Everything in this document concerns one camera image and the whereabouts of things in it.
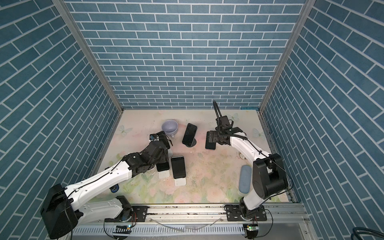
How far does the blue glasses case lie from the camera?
2.70ft

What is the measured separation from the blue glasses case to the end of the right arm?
10.1 inches

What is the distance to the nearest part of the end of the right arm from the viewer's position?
64 centimetres
